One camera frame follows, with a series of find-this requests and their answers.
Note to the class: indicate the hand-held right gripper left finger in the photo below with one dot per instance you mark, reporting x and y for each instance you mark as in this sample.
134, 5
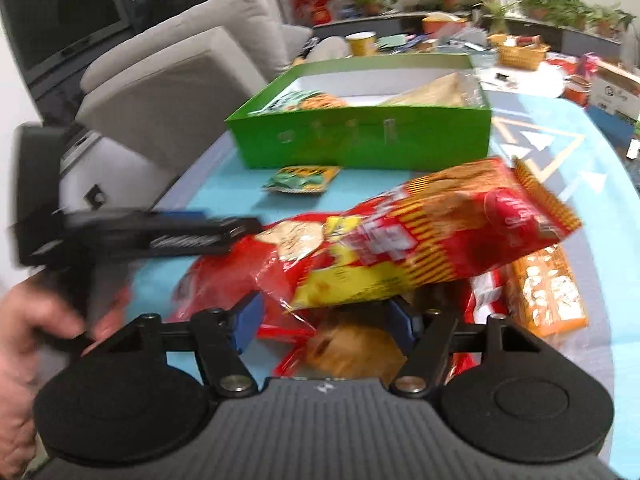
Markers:
246, 322

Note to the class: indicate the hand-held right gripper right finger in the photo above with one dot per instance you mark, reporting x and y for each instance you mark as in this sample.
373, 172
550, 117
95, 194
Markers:
402, 322

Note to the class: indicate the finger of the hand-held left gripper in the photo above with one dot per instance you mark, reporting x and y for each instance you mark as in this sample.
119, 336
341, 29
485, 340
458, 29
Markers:
200, 222
185, 246

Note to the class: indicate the red packaged bread bun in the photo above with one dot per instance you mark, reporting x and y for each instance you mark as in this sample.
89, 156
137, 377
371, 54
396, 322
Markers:
350, 350

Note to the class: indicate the red yellow snack bag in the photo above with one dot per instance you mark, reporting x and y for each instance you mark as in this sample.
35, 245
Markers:
425, 230

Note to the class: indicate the green cardboard box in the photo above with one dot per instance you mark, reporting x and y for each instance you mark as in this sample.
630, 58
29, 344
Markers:
360, 135

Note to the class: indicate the person's left hand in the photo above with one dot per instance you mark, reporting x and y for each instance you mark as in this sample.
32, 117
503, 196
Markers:
30, 310

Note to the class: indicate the red white snack packet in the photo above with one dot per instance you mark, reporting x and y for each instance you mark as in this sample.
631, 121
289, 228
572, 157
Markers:
482, 295

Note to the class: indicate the small green snack packet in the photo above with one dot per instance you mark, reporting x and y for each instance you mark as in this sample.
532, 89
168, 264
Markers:
300, 180

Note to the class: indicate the grey upholstered armchair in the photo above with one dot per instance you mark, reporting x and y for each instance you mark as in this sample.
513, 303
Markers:
200, 25
170, 105

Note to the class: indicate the green orange snack packet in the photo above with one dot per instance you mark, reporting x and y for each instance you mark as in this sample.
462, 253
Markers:
310, 101

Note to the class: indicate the dark window pane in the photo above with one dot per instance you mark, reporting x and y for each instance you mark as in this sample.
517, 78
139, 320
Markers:
65, 5

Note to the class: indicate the beige clear snack bag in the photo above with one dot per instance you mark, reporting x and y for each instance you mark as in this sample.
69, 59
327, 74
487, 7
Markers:
435, 91

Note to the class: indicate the yellow cup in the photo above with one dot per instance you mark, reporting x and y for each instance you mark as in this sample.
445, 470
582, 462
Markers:
361, 44

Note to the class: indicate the wicker basket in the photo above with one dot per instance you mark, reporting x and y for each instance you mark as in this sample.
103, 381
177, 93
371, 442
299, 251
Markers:
520, 55

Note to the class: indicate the white cardboard box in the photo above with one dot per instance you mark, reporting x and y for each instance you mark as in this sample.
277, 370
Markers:
617, 92

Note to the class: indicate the green plant in glass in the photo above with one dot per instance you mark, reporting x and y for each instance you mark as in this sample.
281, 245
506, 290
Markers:
497, 12

